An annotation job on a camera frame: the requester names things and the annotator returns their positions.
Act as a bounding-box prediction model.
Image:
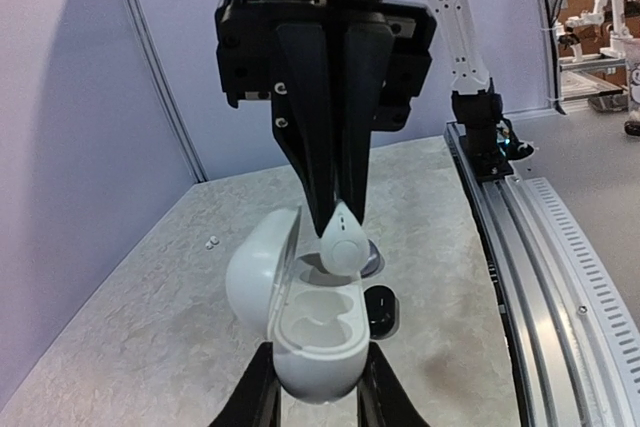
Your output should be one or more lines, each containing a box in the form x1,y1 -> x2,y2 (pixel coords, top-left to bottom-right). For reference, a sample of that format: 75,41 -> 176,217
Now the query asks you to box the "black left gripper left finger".
209,342 -> 280,427

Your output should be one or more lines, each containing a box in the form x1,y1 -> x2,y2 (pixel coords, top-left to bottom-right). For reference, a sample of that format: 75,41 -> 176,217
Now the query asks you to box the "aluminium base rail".
444,123 -> 639,426

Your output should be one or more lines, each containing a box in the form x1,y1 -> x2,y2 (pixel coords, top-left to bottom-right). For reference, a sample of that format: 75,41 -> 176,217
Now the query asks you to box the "left aluminium frame post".
124,0 -> 208,183

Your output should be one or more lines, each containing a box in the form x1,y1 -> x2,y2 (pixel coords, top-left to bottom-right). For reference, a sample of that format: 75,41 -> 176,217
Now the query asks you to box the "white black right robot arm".
214,0 -> 532,235

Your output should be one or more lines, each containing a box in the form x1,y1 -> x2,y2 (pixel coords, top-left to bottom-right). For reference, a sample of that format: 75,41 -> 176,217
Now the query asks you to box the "white clip earbud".
205,236 -> 220,251
320,201 -> 369,277

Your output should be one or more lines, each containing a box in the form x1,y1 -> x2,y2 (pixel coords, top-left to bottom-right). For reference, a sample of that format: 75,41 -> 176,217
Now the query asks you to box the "white earbud charging case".
225,207 -> 370,404

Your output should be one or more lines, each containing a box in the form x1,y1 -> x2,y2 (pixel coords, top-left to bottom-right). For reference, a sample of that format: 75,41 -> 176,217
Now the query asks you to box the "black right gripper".
214,0 -> 436,236

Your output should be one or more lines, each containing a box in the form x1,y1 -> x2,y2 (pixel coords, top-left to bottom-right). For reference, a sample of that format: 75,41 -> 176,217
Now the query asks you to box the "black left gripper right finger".
357,342 -> 429,427

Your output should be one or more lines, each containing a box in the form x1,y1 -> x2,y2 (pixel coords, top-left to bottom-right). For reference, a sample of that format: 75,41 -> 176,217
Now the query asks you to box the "purple earbud charging case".
360,240 -> 384,278

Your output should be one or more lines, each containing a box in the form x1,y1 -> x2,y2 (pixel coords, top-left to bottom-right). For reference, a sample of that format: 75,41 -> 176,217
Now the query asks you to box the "black earbud charging case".
364,285 -> 398,340

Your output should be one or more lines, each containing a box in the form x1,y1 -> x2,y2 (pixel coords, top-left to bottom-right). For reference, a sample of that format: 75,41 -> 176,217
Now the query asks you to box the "plastic drink cup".
624,54 -> 639,137

